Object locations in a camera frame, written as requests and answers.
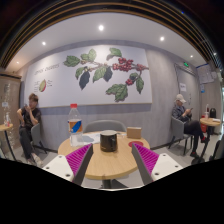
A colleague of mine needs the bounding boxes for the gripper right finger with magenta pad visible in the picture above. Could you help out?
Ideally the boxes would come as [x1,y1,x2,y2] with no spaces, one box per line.
[132,144,182,185]

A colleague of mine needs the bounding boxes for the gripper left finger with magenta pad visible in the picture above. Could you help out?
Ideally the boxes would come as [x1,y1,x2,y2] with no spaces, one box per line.
[43,144,93,186]

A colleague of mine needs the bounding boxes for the clear plastic water bottle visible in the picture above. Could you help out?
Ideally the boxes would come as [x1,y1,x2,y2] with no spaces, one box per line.
[68,104,83,147]

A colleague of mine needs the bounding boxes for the round wooden table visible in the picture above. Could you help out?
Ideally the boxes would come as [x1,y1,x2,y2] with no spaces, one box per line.
[57,130,151,190]

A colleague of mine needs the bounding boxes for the red round coaster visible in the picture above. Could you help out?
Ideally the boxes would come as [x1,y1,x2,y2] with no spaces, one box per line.
[128,141,144,147]

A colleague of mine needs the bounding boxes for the white paper on table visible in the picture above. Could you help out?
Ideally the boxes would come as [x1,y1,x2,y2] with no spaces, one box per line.
[83,133,100,144]

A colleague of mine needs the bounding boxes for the brown cardboard box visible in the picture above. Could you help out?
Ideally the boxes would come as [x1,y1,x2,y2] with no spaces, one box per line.
[127,127,142,139]

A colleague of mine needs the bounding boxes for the black mug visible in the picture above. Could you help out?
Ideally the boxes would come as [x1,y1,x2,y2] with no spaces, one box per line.
[100,130,117,152]

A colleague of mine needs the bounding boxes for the grey chair at right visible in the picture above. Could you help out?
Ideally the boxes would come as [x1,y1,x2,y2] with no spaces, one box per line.
[169,117,193,146]

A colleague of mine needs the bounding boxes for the grey chair behind table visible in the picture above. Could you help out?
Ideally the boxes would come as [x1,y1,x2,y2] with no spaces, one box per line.
[84,120,126,133]

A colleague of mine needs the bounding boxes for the grey chair at left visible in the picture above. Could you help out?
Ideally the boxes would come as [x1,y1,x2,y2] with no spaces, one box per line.
[31,124,46,152]

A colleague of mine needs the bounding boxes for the seated person with white cap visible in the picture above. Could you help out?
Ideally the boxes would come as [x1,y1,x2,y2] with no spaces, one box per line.
[172,94,207,158]

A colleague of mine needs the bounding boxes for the red bucket under table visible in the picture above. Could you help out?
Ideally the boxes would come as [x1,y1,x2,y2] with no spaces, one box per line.
[201,115,208,133]

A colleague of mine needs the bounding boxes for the seated person in black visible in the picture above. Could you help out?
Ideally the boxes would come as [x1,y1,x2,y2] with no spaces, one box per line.
[17,93,43,167]

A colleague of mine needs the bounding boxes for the round side table right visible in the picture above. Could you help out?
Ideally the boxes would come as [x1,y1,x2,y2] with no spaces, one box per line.
[191,118,221,165]

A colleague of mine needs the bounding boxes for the round side table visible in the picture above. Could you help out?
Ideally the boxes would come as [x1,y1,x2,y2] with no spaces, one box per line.
[191,118,221,165]
[0,124,16,161]

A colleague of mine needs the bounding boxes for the white cup on right table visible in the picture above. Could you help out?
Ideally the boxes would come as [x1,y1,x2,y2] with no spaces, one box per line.
[205,112,209,119]

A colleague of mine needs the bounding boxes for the round side table left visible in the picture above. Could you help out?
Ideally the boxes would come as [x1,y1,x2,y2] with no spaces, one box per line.
[0,124,16,161]

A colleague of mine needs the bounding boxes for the black bin at right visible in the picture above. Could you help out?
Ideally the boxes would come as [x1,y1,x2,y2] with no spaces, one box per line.
[210,108,217,118]

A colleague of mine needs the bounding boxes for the coffee plant wall mural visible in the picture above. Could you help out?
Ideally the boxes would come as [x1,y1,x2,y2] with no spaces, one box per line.
[24,45,152,108]

